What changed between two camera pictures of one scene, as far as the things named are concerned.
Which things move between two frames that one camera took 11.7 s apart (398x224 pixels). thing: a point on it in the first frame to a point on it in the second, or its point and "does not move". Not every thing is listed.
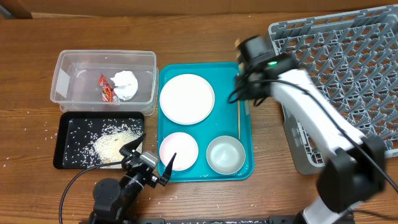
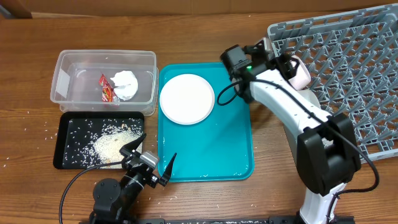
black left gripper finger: x=164 y=178 does not move
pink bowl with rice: x=185 y=146 to x=302 y=78
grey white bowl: x=226 y=155 to x=311 y=96
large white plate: x=186 y=99 does not move
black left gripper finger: x=129 y=149 does not move
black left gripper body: x=152 y=180 does not move
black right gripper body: x=246 y=91 to x=283 y=67
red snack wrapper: x=107 y=93 does not move
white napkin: x=127 y=84 does not move
